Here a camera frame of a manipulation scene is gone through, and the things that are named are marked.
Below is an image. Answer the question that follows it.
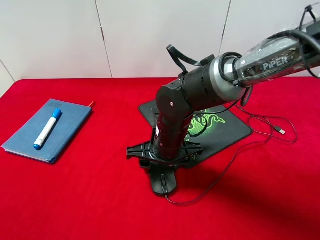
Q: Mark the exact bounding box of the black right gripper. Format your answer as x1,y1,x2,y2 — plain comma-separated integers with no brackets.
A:
126,128,203,170

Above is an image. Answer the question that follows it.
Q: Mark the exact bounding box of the black computer mouse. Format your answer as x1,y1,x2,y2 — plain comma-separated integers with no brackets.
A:
149,165,177,196

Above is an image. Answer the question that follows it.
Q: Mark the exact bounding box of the blue and white marker pen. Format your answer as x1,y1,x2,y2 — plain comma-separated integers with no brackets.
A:
33,108,62,150

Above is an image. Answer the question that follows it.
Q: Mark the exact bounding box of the black mouse cable with USB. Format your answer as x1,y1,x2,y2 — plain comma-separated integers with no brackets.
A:
164,103,298,207

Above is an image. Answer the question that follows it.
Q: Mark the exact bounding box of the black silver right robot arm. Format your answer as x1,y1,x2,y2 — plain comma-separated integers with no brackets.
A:
126,19,320,167

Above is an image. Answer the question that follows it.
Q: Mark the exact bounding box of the black green Razer mouse pad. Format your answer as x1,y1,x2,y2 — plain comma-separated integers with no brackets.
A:
138,98,253,169

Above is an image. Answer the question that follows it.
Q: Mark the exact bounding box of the blue notebook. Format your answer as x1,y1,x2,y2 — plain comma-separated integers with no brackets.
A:
1,98,92,164

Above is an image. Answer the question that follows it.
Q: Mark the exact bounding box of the red velvet table cloth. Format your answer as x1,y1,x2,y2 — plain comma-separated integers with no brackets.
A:
0,77,320,240

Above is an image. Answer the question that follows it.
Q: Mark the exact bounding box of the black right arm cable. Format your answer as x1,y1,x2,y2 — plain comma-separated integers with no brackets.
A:
166,4,320,141

